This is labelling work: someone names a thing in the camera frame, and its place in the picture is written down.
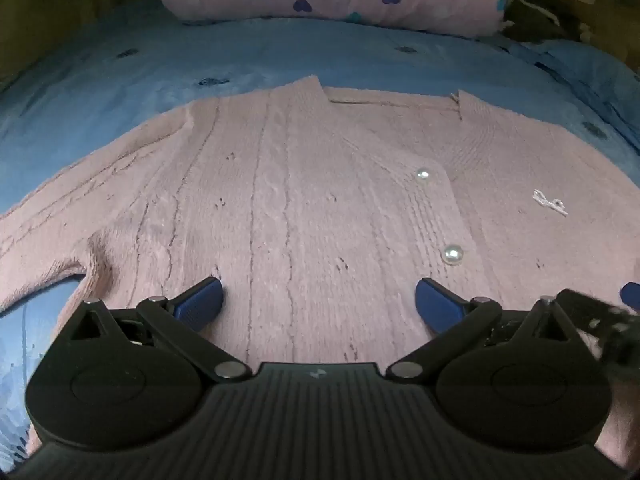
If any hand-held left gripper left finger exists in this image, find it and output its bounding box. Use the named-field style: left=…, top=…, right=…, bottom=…
left=62, top=276, right=253, bottom=381

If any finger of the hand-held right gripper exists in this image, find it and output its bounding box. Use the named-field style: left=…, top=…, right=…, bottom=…
left=619, top=281, right=640, bottom=312
left=556, top=288, right=640, bottom=367

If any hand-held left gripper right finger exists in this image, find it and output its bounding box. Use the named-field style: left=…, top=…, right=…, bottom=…
left=385, top=276, right=593, bottom=381

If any pink knit cardigan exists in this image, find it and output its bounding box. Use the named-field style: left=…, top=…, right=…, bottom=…
left=0, top=75, right=640, bottom=471

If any blue dandelion-print bedsheet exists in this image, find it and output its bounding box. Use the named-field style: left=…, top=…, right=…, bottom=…
left=0, top=0, right=640, bottom=466

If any blue dandelion-print pillow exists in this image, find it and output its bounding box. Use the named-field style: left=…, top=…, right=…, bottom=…
left=505, top=39, right=640, bottom=153

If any dark cloth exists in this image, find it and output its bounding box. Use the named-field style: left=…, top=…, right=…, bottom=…
left=502, top=0, right=593, bottom=43

